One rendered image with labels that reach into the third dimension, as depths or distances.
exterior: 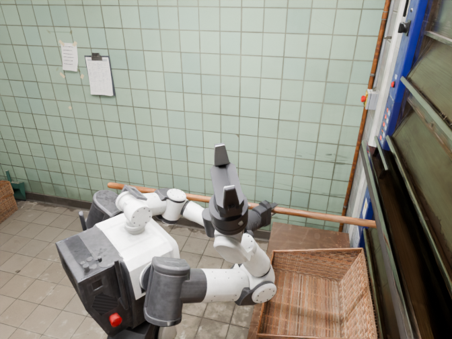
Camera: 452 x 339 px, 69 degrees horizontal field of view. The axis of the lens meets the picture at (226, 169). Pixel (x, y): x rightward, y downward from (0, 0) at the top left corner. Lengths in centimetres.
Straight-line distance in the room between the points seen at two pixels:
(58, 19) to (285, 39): 178
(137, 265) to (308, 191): 206
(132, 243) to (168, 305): 22
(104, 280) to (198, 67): 193
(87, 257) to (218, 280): 37
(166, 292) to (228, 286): 18
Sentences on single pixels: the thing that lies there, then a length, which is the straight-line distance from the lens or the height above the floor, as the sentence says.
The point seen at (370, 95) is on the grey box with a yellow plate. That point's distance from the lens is 217.
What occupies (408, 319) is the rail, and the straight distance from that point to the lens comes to 85.
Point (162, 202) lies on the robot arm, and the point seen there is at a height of 132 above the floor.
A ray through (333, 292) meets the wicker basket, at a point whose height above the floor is 59.
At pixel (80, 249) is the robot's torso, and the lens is 105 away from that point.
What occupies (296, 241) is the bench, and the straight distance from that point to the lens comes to 229.
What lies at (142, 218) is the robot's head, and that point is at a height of 147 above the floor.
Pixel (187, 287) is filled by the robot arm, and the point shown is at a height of 137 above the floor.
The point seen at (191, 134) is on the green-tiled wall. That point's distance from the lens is 280.
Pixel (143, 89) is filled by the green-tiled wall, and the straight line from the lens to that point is 286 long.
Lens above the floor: 204
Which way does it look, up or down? 28 degrees down
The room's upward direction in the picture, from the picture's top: straight up
